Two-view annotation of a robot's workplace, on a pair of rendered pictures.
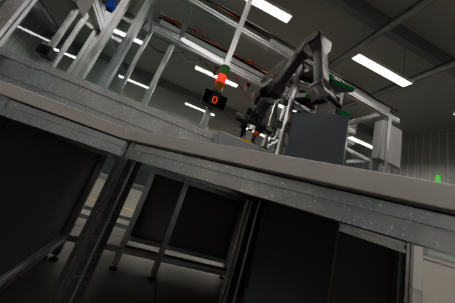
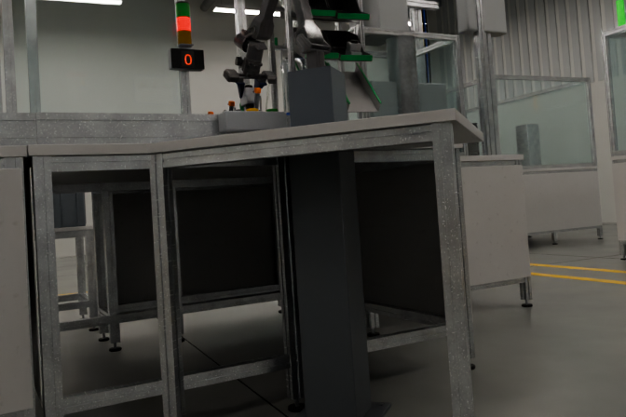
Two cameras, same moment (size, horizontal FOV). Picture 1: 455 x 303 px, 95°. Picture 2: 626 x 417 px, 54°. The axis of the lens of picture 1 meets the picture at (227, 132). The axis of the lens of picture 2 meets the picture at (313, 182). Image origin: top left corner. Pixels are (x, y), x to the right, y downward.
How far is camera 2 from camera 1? 130 cm
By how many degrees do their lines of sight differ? 19
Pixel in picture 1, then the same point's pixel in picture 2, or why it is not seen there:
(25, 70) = (23, 125)
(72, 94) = (74, 130)
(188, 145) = (216, 141)
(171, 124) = (171, 121)
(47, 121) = (83, 163)
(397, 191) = (333, 129)
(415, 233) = (344, 145)
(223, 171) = (248, 149)
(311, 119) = (303, 75)
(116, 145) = (143, 161)
